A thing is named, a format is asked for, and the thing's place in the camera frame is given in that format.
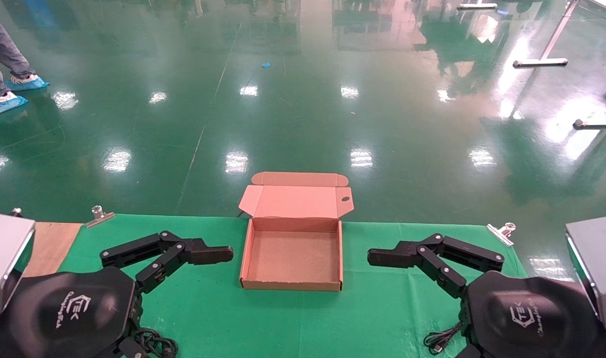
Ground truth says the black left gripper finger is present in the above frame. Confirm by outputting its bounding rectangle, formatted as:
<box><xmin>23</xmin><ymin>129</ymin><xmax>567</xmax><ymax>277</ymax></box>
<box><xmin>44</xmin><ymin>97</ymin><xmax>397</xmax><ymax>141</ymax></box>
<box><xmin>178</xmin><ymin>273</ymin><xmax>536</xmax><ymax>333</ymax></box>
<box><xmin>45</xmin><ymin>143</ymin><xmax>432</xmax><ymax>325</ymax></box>
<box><xmin>100</xmin><ymin>230</ymin><xmax>234</xmax><ymax>294</ymax></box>
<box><xmin>111</xmin><ymin>337</ymin><xmax>149</xmax><ymax>358</ymax></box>

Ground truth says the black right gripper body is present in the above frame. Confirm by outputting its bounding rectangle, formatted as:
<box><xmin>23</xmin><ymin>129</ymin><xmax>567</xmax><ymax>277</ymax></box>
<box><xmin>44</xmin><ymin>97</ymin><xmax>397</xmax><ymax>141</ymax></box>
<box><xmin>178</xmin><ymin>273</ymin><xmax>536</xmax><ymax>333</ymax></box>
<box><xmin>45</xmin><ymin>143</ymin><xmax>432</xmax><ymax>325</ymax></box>
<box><xmin>464</xmin><ymin>271</ymin><xmax>599</xmax><ymax>358</ymax></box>

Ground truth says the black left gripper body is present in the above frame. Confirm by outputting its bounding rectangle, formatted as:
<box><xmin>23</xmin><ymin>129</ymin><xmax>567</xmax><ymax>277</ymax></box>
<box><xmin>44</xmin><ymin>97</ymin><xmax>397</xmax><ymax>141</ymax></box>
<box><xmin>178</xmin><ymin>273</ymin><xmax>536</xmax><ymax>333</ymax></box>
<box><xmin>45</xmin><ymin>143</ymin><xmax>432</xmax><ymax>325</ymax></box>
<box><xmin>7</xmin><ymin>267</ymin><xmax>137</xmax><ymax>358</ymax></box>

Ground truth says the black power cable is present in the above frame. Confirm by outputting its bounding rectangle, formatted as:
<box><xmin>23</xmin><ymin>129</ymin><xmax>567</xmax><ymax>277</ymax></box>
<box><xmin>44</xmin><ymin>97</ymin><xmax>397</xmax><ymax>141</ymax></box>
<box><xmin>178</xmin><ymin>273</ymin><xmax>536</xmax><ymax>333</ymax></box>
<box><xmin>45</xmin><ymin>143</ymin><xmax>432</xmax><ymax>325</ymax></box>
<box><xmin>134</xmin><ymin>327</ymin><xmax>179</xmax><ymax>358</ymax></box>

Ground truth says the black wired computer mouse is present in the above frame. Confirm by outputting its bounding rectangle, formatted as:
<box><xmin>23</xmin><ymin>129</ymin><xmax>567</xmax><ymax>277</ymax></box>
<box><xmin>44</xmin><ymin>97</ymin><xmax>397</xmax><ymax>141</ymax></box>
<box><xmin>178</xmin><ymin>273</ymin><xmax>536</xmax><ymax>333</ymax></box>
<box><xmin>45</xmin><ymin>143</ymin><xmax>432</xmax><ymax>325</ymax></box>
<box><xmin>424</xmin><ymin>322</ymin><xmax>465</xmax><ymax>355</ymax></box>

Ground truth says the open brown cardboard box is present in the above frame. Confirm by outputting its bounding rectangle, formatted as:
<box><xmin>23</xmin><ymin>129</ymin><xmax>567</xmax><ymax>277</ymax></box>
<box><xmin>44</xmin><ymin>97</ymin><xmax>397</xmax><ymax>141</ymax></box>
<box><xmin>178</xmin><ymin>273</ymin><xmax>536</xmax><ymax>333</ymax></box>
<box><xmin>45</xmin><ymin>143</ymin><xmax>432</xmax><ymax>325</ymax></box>
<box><xmin>238</xmin><ymin>172</ymin><xmax>354</xmax><ymax>292</ymax></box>

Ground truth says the silver metal binder clip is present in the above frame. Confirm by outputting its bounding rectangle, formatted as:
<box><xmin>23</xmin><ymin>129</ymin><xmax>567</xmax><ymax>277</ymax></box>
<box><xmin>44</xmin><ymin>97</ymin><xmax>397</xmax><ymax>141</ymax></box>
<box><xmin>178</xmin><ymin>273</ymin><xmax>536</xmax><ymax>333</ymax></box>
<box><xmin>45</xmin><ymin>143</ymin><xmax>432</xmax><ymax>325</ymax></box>
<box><xmin>86</xmin><ymin>205</ymin><xmax>115</xmax><ymax>228</ymax></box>
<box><xmin>486</xmin><ymin>222</ymin><xmax>517</xmax><ymax>247</ymax></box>

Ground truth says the green table cloth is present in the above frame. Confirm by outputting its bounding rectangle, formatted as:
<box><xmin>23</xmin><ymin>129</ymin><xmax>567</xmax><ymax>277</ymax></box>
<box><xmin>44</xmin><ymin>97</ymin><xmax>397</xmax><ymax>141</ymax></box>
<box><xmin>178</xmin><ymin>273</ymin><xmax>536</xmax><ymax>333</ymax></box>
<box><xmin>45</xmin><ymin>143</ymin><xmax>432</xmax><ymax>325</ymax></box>
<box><xmin>59</xmin><ymin>214</ymin><xmax>529</xmax><ymax>358</ymax></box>

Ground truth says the grey table foot bar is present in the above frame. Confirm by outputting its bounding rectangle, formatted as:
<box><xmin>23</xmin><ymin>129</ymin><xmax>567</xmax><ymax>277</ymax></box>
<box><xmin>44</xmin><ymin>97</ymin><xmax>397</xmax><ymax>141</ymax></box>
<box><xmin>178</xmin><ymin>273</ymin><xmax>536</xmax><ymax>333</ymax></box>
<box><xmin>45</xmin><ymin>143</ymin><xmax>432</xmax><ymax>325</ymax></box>
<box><xmin>573</xmin><ymin>106</ymin><xmax>606</xmax><ymax>129</ymax></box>

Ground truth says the blue shoe cover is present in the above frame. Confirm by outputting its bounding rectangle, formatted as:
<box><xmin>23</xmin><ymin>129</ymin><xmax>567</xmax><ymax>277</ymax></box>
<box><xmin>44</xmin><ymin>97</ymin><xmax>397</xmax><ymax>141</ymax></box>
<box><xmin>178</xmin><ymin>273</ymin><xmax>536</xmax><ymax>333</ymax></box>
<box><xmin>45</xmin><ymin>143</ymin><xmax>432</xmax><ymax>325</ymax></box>
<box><xmin>7</xmin><ymin>75</ymin><xmax>50</xmax><ymax>92</ymax></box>
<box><xmin>0</xmin><ymin>93</ymin><xmax>28</xmax><ymax>118</ymax></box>

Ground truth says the white table leg with foot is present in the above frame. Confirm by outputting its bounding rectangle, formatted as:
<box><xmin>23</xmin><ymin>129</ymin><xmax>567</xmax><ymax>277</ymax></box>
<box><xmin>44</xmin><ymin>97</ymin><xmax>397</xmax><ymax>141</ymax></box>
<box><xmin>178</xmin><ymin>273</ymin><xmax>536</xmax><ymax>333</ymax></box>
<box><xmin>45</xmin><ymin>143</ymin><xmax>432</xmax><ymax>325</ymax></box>
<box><xmin>513</xmin><ymin>0</ymin><xmax>579</xmax><ymax>68</ymax></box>

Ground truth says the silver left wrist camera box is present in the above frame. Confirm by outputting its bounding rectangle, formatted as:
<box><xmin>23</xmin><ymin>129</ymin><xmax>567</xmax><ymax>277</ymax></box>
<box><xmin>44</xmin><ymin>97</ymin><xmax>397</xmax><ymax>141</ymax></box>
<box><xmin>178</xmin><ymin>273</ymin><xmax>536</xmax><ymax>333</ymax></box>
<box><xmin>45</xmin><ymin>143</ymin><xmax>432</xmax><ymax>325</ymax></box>
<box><xmin>0</xmin><ymin>208</ymin><xmax>36</xmax><ymax>321</ymax></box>

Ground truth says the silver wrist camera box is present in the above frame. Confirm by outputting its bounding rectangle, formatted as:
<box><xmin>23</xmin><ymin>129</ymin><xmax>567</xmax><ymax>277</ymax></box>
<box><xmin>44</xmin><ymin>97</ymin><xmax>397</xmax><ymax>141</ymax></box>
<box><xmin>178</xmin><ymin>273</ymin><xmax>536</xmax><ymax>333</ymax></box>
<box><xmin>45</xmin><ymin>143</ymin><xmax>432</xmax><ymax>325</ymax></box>
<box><xmin>565</xmin><ymin>215</ymin><xmax>606</xmax><ymax>331</ymax></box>
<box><xmin>0</xmin><ymin>208</ymin><xmax>36</xmax><ymax>321</ymax></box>

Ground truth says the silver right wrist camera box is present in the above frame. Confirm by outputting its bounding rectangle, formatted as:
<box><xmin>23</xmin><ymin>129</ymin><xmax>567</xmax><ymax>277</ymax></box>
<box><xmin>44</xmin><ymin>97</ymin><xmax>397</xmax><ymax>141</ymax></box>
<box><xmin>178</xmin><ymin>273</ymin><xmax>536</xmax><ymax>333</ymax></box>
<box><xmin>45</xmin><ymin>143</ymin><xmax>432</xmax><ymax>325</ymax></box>
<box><xmin>565</xmin><ymin>215</ymin><xmax>606</xmax><ymax>331</ymax></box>

